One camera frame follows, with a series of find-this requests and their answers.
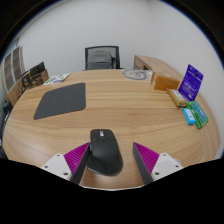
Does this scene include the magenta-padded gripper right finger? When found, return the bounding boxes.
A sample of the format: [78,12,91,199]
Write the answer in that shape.
[132,142,184,185]

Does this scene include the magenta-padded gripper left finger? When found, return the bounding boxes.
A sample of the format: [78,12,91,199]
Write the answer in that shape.
[40,142,92,186]

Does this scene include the black computer mouse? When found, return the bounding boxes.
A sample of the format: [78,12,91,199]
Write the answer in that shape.
[87,128,124,177]

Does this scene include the dark grey mouse pad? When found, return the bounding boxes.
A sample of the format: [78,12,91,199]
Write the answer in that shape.
[32,82,87,121]

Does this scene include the small blue packet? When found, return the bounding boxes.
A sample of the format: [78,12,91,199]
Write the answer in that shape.
[182,107,197,126]

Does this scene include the small tan labelled box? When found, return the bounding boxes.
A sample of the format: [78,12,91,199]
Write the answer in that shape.
[166,88,188,108]

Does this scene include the orange cardboard box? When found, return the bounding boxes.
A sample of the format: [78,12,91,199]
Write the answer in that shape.
[153,75,181,92]

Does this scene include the large black office chair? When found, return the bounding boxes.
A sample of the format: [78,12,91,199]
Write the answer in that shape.
[0,101,11,159]

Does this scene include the white green leaflet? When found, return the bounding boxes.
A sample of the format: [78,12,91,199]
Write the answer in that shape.
[42,72,72,86]

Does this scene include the round grey disc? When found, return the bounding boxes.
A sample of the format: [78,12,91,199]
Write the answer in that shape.
[121,68,149,81]

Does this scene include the purple product card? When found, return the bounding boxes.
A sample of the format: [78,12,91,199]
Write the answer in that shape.
[177,64,204,102]

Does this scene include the brown printed box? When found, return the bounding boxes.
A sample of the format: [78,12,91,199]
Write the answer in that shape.
[31,69,50,88]

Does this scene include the small brown cardboard box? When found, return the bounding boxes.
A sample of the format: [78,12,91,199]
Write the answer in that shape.
[21,70,33,90]

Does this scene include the wooden side desk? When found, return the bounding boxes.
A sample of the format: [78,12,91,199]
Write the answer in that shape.
[133,54,181,81]

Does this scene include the black printed box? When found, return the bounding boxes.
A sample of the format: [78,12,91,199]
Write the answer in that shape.
[29,61,46,78]

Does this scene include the black mesh office chair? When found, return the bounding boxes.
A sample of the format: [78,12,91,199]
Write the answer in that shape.
[83,45,122,71]

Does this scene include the wooden shelf unit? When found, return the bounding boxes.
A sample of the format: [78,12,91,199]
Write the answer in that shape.
[0,45,26,107]

